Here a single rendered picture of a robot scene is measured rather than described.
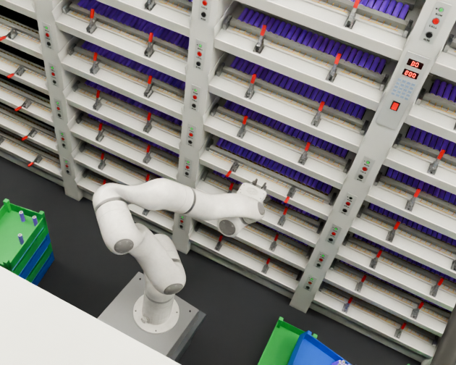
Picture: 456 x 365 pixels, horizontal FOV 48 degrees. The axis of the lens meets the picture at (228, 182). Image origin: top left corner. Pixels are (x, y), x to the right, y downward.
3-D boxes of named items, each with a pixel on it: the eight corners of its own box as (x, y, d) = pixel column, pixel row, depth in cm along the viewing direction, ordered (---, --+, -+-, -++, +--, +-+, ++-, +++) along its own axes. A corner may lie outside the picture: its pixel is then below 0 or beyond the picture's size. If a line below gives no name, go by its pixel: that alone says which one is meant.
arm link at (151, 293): (149, 307, 195) (154, 274, 178) (136, 266, 206) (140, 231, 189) (179, 299, 200) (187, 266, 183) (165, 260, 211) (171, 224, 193)
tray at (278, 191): (326, 221, 216) (331, 211, 207) (199, 163, 228) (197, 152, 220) (344, 182, 224) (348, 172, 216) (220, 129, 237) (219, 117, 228)
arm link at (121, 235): (180, 252, 196) (195, 288, 187) (152, 267, 196) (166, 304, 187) (119, 188, 155) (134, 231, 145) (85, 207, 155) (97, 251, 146)
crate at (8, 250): (9, 273, 224) (6, 263, 218) (-32, 258, 226) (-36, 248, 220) (46, 221, 244) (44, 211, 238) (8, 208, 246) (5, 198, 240)
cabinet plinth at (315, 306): (439, 371, 254) (444, 368, 250) (69, 190, 299) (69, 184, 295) (444, 345, 264) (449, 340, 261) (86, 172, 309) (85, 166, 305)
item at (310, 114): (357, 153, 186) (366, 132, 174) (208, 91, 198) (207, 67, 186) (376, 112, 195) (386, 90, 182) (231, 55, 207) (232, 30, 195)
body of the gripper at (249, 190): (258, 203, 186) (268, 189, 195) (233, 192, 188) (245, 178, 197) (253, 219, 190) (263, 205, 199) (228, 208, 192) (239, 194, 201)
